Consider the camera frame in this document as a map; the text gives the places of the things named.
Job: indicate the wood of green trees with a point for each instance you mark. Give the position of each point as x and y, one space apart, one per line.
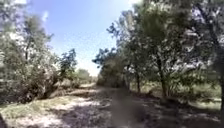
156 43
30 63

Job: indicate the patch of dry grass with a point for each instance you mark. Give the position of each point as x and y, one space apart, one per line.
31 107

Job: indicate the brown dirt path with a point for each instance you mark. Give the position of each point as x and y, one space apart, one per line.
95 113

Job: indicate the strip of green grass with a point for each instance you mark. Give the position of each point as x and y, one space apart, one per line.
206 91

